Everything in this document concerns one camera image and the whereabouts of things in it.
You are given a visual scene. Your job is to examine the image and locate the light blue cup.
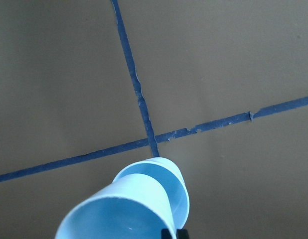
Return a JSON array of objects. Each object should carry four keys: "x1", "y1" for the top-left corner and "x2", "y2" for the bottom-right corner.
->
[
  {"x1": 113, "y1": 157, "x2": 190, "y2": 229},
  {"x1": 55, "y1": 174, "x2": 176, "y2": 239}
]

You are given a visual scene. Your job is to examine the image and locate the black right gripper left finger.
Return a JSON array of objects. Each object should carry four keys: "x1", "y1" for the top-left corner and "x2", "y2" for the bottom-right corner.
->
[{"x1": 161, "y1": 229, "x2": 170, "y2": 239}]

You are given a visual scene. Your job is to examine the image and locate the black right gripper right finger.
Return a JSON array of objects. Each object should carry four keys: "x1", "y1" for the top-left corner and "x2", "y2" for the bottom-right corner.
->
[{"x1": 176, "y1": 229, "x2": 189, "y2": 239}]

